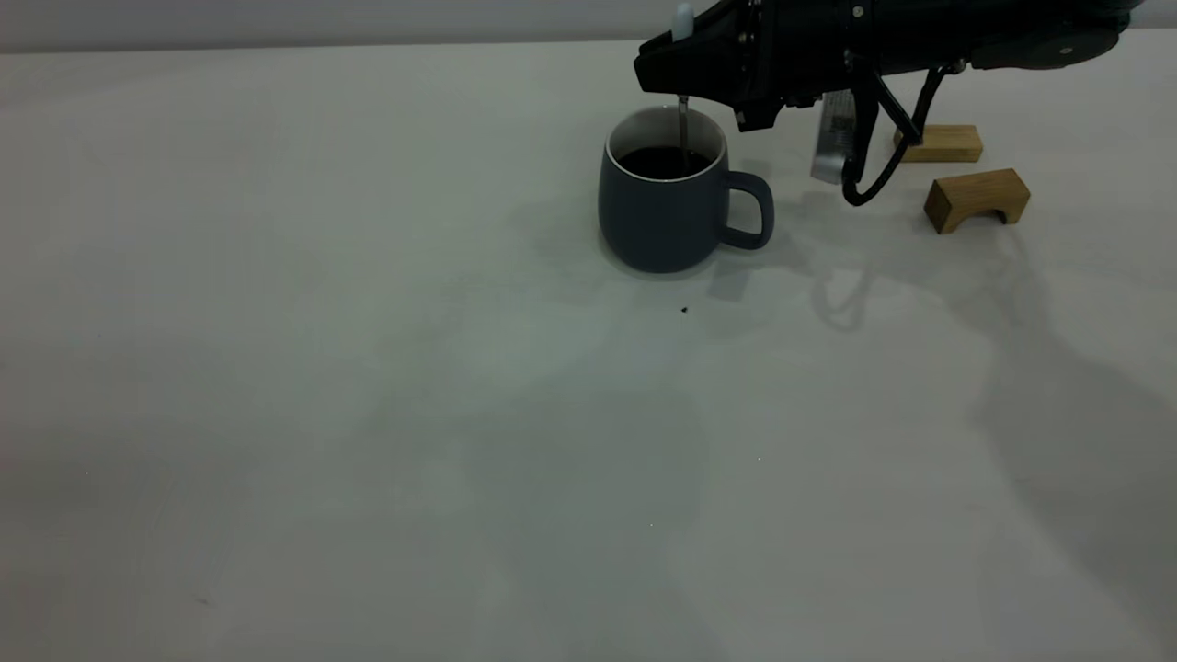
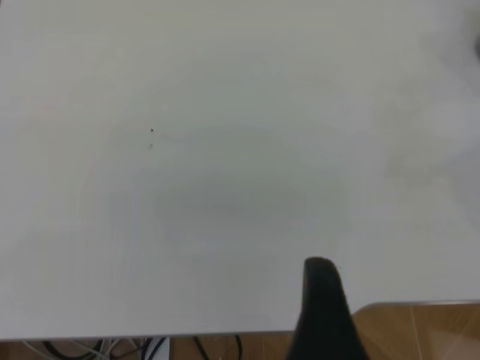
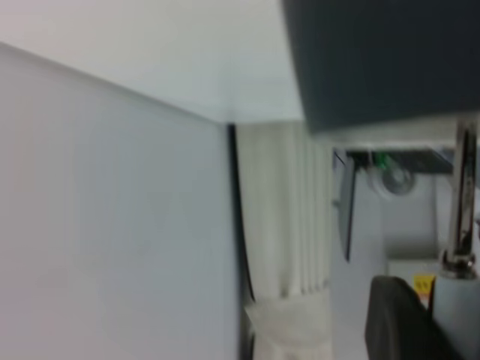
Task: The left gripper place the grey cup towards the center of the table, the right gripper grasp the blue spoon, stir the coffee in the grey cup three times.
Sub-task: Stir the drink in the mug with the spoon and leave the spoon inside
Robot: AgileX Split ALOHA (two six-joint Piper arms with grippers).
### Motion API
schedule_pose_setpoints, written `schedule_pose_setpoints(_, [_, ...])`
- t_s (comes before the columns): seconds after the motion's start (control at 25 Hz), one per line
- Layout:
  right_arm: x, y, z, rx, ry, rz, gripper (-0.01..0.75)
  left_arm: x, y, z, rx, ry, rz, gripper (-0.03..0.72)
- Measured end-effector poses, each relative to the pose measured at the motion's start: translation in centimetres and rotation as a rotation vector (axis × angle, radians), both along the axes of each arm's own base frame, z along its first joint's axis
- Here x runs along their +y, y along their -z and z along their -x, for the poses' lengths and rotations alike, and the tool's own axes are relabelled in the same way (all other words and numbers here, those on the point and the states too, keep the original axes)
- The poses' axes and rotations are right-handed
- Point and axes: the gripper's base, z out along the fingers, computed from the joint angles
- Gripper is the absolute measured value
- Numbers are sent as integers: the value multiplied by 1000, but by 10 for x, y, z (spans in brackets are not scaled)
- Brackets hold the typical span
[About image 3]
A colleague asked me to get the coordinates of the yellow warning label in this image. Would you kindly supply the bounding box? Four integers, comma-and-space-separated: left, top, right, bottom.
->
412, 274, 437, 301

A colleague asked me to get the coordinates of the round grey fixture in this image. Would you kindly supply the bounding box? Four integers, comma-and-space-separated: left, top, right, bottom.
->
366, 149, 418, 204

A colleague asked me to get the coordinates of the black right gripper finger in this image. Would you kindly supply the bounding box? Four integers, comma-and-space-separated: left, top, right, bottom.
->
365, 275, 466, 360

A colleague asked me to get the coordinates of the white pleated curtain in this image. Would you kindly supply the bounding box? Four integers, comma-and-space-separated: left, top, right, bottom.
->
238, 121, 335, 360

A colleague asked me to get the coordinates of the dark flat screen panel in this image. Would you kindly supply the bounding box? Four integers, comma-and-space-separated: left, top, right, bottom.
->
331, 147, 356, 263

